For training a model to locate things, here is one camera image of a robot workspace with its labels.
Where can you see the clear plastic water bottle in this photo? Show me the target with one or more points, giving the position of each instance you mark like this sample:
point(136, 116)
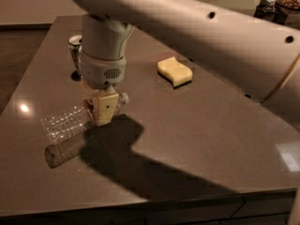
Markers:
point(70, 122)

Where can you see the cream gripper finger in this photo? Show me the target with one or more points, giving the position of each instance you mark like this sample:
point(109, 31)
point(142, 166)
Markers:
point(104, 102)
point(87, 97)

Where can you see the black mesh basket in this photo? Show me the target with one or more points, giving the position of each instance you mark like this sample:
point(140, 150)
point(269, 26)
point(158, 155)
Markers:
point(266, 13)

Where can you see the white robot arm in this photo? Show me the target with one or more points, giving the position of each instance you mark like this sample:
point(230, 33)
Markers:
point(259, 58)

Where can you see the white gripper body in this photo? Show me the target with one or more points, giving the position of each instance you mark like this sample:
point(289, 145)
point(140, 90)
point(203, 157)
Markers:
point(101, 73)

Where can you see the yellow sponge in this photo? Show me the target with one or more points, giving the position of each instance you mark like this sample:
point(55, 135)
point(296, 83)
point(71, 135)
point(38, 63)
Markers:
point(175, 72)

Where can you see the green white soda can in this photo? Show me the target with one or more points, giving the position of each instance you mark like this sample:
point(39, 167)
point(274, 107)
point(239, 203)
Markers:
point(74, 45)

